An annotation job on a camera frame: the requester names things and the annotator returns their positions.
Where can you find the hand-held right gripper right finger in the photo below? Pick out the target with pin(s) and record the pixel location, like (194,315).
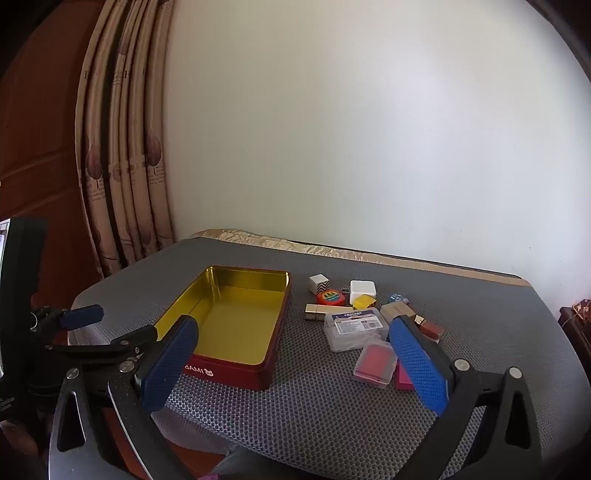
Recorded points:
(418,367)

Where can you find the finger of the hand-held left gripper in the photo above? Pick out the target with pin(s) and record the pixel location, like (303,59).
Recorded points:
(83,316)
(106,347)

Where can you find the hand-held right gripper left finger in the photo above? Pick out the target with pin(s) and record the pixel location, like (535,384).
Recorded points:
(168,367)

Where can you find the pink small box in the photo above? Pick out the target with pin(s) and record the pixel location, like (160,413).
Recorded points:
(402,379)

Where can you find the clear case pink insert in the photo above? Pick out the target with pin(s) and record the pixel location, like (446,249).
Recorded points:
(375,362)

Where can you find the beige small box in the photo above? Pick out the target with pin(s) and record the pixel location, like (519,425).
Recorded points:
(393,311)

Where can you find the clear labelled plastic box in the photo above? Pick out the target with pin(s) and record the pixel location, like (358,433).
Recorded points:
(355,328)

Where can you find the red tin box gold inside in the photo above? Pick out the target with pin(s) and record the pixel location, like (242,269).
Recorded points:
(231,314)

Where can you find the yellow block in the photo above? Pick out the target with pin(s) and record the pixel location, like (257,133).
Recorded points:
(364,302)

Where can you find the gold lipstick tube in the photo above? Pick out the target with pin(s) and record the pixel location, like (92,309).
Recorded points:
(317,312)

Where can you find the red lip gloss gold cap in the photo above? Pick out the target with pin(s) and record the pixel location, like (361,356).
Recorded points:
(429,326)

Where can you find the blue wrapped candy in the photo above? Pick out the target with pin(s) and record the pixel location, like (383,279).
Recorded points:
(397,298)

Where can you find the white charger plug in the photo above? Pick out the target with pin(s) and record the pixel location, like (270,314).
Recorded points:
(362,290)

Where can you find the white cube zigzag print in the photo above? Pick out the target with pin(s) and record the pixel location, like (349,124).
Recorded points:
(318,282)

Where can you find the beige leaf print curtain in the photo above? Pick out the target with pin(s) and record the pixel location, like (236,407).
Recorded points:
(124,161)

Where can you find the brown wooden wardrobe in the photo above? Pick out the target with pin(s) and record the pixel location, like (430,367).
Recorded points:
(41,115)

